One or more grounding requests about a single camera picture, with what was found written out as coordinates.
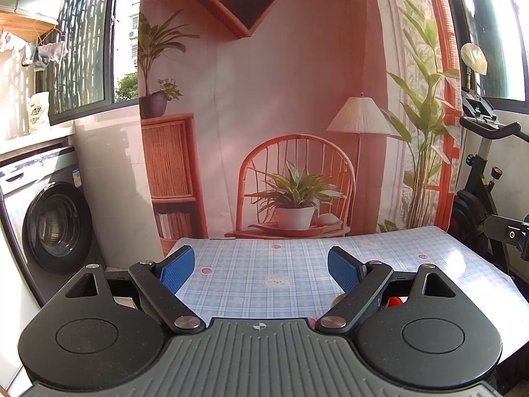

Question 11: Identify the pale plastic bag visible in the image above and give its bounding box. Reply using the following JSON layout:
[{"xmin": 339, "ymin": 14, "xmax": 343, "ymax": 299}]
[{"xmin": 461, "ymin": 43, "xmax": 489, "ymax": 77}]

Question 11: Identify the grey washing machine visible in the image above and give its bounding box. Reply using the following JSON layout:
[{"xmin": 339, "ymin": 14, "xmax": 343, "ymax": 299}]
[{"xmin": 0, "ymin": 145, "xmax": 107, "ymax": 307}]

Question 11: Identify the grey hanging cloth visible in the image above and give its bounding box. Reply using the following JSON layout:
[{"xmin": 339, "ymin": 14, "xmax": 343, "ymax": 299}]
[{"xmin": 21, "ymin": 38, "xmax": 69, "ymax": 72}]

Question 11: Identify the blue checked tablecloth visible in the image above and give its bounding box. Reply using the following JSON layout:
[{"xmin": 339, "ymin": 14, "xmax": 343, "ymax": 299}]
[{"xmin": 167, "ymin": 225, "xmax": 529, "ymax": 365}]

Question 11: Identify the black exercise bike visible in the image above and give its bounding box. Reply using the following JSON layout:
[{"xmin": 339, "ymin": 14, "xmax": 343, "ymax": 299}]
[{"xmin": 448, "ymin": 89, "xmax": 529, "ymax": 276}]

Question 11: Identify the dark tinted window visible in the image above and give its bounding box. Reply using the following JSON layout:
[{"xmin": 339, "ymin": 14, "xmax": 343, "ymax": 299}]
[{"xmin": 438, "ymin": 0, "xmax": 529, "ymax": 102}]

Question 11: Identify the white printed bag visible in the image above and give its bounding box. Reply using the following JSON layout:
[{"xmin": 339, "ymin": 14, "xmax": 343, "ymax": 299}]
[{"xmin": 26, "ymin": 91, "xmax": 51, "ymax": 135}]

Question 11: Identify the white hanging cloth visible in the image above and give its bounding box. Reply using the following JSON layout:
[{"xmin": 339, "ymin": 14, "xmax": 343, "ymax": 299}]
[{"xmin": 0, "ymin": 29, "xmax": 26, "ymax": 61}]

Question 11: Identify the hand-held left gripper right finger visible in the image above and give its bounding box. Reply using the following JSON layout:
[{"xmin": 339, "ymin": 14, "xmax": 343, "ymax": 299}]
[{"xmin": 315, "ymin": 246, "xmax": 457, "ymax": 335}]

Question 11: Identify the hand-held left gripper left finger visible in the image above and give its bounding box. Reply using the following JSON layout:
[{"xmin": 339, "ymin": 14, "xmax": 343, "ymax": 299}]
[{"xmin": 66, "ymin": 245, "xmax": 207, "ymax": 335}]

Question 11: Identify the window with grille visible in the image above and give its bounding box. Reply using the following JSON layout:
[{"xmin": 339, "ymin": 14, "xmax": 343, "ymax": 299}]
[{"xmin": 41, "ymin": 0, "xmax": 143, "ymax": 125}]

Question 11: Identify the printed wall cloth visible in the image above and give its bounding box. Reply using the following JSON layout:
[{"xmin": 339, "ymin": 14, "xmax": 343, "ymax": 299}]
[{"xmin": 138, "ymin": 0, "xmax": 464, "ymax": 257}]

